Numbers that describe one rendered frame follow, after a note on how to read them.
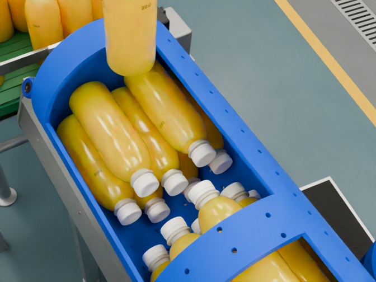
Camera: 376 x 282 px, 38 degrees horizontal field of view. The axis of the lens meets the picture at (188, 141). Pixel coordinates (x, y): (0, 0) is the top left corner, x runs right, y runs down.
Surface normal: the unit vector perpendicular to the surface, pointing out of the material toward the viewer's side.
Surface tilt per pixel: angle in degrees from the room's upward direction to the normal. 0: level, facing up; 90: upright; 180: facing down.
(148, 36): 90
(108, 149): 50
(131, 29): 90
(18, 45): 0
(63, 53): 34
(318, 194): 0
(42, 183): 0
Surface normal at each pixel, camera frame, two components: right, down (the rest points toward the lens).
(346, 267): 0.48, -0.70
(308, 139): 0.07, -0.58
